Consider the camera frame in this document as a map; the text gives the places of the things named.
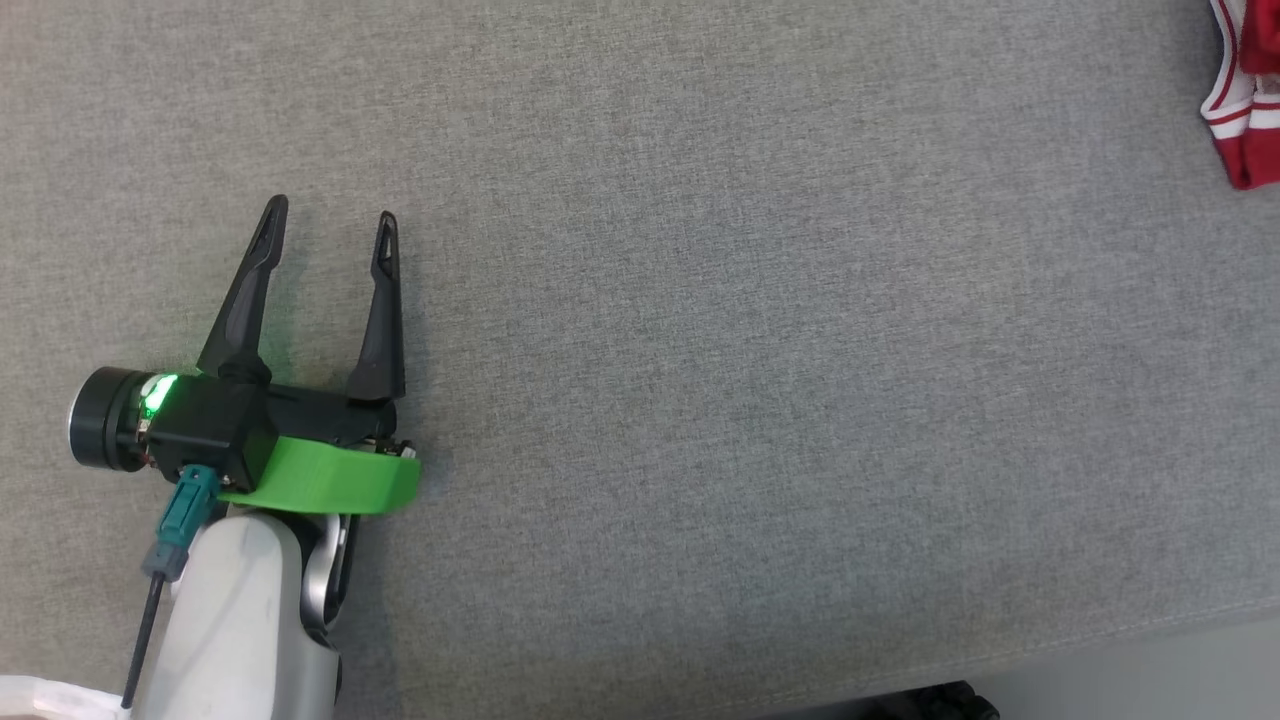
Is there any red basketball jersey white trim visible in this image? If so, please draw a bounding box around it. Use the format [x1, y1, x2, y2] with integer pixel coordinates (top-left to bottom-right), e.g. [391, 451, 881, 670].
[1200, 0, 1280, 191]

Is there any white crumpled fabric item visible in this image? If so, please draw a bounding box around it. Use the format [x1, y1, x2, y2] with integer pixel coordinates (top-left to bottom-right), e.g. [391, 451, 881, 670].
[0, 676, 126, 720]

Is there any left camera cable teal plug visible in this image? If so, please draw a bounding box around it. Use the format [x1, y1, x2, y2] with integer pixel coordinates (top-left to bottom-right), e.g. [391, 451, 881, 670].
[120, 465, 221, 711]

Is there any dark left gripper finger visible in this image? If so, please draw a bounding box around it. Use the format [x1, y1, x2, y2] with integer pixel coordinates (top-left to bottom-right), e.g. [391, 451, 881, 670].
[197, 195, 290, 386]
[346, 211, 407, 404]

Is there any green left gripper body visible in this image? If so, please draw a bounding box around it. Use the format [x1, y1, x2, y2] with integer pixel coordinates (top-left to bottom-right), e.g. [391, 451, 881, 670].
[220, 385, 422, 516]

